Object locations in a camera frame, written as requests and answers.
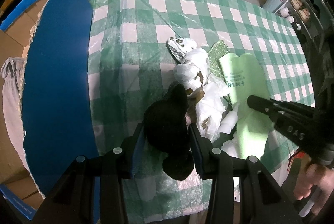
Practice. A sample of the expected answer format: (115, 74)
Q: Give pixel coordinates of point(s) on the shoe rack with shoes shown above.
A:
(312, 20)

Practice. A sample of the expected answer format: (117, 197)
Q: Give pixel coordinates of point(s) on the black sock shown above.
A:
(165, 129)

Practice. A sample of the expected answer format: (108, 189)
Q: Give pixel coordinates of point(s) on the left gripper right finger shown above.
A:
(214, 164)

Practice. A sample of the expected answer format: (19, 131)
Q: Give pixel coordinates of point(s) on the green glitter sheet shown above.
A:
(218, 50)

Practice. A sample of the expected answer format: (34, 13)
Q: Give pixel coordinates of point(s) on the person's right hand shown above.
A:
(312, 174)

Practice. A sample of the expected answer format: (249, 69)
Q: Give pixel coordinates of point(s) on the blue-edged cardboard box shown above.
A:
(55, 111)

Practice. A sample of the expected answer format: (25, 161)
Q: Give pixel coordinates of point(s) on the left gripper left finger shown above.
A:
(120, 163)

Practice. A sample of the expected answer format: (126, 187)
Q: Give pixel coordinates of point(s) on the grey fabric pouch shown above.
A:
(11, 72)

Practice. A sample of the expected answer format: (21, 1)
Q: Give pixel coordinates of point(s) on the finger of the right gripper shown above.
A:
(263, 105)

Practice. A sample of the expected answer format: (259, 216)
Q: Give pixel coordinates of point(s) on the white patterned sock bundle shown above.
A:
(211, 113)

